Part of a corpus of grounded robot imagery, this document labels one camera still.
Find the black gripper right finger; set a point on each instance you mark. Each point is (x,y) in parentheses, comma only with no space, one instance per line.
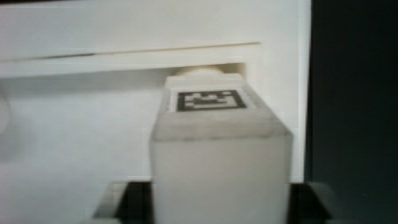
(313,204)

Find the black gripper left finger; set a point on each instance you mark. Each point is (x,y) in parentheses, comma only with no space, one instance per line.
(126,203)

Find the white table leg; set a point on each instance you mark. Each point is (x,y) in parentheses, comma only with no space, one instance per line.
(220,150)

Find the white square table top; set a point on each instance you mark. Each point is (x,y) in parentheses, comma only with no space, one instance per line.
(89,51)

